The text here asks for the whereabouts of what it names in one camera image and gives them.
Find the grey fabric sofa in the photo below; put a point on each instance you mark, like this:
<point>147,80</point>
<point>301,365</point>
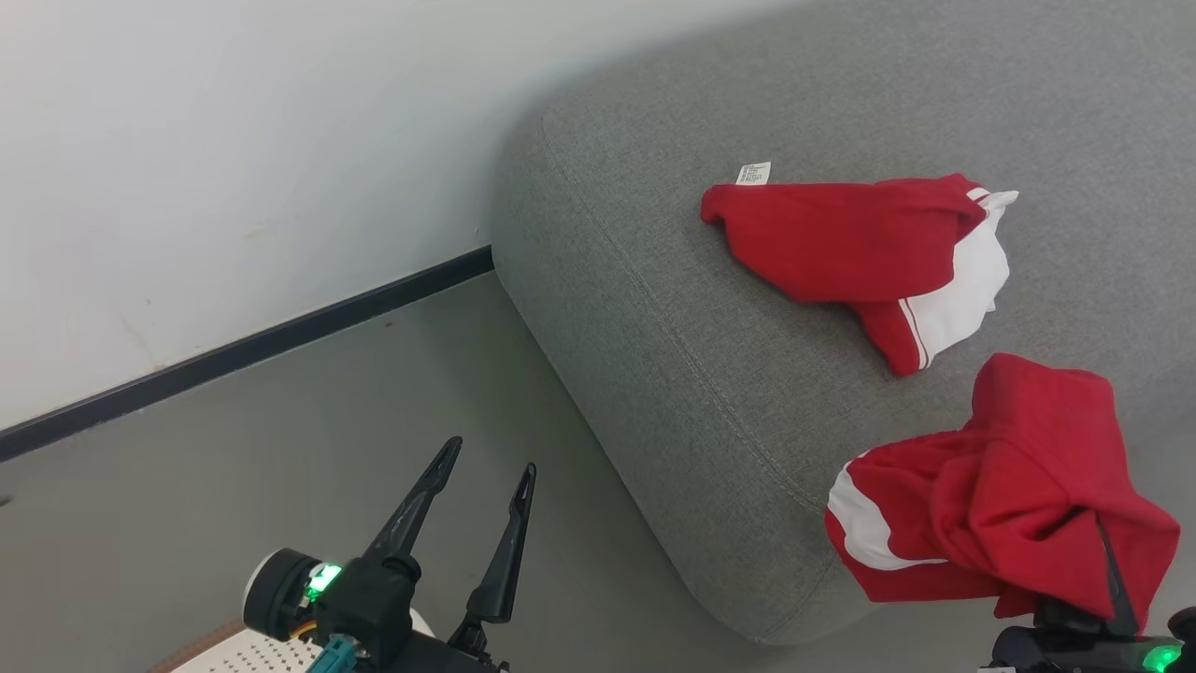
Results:
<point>654,280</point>

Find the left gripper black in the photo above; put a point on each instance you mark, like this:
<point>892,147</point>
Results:
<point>374,603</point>

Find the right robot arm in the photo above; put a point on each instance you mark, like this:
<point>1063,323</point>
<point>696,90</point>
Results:
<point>1185,624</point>

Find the black baseboard strip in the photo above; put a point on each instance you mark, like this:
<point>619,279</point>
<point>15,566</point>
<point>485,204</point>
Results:
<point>243,350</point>

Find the red white garment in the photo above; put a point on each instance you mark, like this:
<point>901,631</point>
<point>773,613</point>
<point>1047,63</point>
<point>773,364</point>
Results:
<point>841,243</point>
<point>1028,467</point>

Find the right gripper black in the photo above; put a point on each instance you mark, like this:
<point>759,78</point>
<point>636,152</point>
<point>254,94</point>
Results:
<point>1065,650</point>

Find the white perforated laundry basket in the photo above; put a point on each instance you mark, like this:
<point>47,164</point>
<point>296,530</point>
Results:
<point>243,656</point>

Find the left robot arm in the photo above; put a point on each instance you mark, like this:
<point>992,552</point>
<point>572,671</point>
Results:
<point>276,594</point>

